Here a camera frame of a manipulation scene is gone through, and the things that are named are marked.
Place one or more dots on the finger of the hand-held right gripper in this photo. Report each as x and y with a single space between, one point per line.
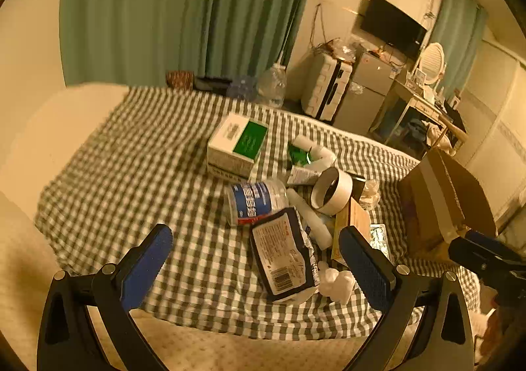
466 251
483 236

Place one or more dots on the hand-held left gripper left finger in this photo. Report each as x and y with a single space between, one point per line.
148 262

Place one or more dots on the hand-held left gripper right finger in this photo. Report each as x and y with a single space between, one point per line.
365 270

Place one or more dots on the blue white tissue packet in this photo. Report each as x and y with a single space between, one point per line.
379 237

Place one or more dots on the small brown paper box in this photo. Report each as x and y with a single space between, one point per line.
353 217

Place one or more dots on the brown cardboard box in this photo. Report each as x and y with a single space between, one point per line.
427 198

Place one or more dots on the long white foam stick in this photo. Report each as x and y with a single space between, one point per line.
312 223

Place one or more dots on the black white snack packet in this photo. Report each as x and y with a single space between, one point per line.
279 251

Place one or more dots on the crushed blue label plastic bottle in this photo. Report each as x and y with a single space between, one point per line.
254 200

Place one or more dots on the green white carton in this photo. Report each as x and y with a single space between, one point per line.
242 140

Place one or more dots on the white tape roll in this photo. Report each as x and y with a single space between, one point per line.
342 190

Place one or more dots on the green white checkered blanket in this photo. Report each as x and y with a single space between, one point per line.
144 169

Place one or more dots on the white tube carton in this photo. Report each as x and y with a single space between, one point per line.
302 177

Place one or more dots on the beige cloth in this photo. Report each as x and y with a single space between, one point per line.
436 133

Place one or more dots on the green white tube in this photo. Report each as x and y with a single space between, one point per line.
322 154

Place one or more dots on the white wardrobe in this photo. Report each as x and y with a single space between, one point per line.
501 108

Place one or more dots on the green foil packet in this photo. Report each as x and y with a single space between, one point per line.
299 155

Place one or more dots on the white wooden desk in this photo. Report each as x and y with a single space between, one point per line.
415 100

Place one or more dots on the grey mini fridge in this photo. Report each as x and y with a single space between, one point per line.
363 97

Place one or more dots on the round white table mirror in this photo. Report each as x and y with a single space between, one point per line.
433 60

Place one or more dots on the brown wicker basket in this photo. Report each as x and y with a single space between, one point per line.
179 80

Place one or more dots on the flat black case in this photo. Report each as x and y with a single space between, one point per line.
210 84

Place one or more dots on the white suitcase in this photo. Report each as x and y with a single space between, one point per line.
324 83

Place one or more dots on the pack of small water bottles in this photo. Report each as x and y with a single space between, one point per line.
242 88

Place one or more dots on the large clear water jug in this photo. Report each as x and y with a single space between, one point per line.
272 85

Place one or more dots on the narrow green curtain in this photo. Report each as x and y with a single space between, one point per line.
460 25

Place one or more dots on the clear plastic bag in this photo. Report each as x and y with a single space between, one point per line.
343 50

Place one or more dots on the black flat television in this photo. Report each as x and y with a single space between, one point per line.
390 23

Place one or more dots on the wide green curtain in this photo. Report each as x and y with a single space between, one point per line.
144 5

